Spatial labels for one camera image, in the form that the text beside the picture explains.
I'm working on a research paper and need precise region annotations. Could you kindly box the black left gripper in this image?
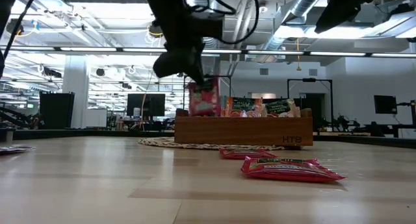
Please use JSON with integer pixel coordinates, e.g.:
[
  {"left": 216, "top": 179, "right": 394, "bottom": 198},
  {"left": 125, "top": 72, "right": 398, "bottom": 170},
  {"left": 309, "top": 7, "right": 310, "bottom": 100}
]
[{"left": 153, "top": 29, "right": 214, "bottom": 90}]

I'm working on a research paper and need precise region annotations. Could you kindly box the red strawberry tea packet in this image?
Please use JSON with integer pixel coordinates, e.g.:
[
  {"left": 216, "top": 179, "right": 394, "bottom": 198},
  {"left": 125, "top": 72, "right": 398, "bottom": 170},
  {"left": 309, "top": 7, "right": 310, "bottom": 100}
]
[
  {"left": 240, "top": 156, "right": 348, "bottom": 184},
  {"left": 187, "top": 77, "right": 222, "bottom": 118},
  {"left": 218, "top": 147, "right": 278, "bottom": 160}
]

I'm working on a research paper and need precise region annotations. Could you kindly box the wooden compartment tea box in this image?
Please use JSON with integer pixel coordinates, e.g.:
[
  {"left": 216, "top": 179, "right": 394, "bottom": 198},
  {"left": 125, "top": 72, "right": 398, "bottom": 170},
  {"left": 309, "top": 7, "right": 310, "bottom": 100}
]
[{"left": 174, "top": 107, "right": 314, "bottom": 147}]

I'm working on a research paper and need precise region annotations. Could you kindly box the black computer monitor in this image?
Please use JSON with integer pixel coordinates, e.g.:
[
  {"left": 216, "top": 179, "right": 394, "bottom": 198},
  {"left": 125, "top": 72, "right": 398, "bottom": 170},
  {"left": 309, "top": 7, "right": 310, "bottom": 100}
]
[{"left": 126, "top": 93, "right": 166, "bottom": 118}]

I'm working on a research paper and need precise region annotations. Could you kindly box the black ceiling-mounted device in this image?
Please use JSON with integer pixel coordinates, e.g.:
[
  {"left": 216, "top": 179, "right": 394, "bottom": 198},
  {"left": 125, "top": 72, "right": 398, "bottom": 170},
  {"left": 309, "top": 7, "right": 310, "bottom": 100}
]
[
  {"left": 5, "top": 18, "right": 24, "bottom": 35},
  {"left": 148, "top": 21, "right": 165, "bottom": 38}
]

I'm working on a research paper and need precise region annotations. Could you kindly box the round woven straw placemat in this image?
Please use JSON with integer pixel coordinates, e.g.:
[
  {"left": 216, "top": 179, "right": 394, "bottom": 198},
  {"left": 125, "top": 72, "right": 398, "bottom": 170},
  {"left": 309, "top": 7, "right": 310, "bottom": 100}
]
[{"left": 138, "top": 136, "right": 303, "bottom": 151}]

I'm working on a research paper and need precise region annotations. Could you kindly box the small black monitor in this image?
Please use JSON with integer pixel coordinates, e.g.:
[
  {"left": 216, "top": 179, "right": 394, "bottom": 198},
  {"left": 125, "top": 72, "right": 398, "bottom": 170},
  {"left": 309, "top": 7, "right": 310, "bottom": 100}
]
[{"left": 373, "top": 94, "right": 398, "bottom": 115}]

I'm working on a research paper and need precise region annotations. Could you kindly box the long ceiling light strip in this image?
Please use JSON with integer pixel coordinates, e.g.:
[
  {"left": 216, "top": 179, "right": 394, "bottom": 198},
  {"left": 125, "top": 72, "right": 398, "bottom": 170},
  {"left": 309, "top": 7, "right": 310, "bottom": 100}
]
[{"left": 0, "top": 46, "right": 416, "bottom": 58}]

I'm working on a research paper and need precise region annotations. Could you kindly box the white square pillar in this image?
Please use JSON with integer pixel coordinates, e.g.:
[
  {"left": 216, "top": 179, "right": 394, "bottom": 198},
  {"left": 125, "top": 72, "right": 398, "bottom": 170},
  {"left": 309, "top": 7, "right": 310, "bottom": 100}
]
[{"left": 62, "top": 55, "right": 89, "bottom": 129}]

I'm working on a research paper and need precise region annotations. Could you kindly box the black desk with equipment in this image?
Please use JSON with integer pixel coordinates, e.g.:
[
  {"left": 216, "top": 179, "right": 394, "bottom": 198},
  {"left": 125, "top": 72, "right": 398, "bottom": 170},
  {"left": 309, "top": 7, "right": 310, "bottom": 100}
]
[{"left": 320, "top": 115, "right": 416, "bottom": 139}]

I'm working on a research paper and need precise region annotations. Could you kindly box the black tall cabinet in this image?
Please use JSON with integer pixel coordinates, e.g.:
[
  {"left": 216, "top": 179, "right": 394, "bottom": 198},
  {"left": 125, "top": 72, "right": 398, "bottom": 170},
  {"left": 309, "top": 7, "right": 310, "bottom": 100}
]
[{"left": 39, "top": 91, "right": 75, "bottom": 130}]

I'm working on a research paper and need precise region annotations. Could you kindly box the silver ventilation duct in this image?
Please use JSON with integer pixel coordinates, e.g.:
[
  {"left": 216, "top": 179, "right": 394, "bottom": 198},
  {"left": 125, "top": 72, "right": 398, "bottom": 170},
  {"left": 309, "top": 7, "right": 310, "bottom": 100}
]
[{"left": 259, "top": 0, "right": 329, "bottom": 53}]

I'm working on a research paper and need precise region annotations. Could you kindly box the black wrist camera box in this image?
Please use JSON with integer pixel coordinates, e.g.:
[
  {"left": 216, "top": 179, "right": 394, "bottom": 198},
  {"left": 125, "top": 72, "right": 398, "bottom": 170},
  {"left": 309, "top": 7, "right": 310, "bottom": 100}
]
[{"left": 194, "top": 11, "right": 226, "bottom": 40}]

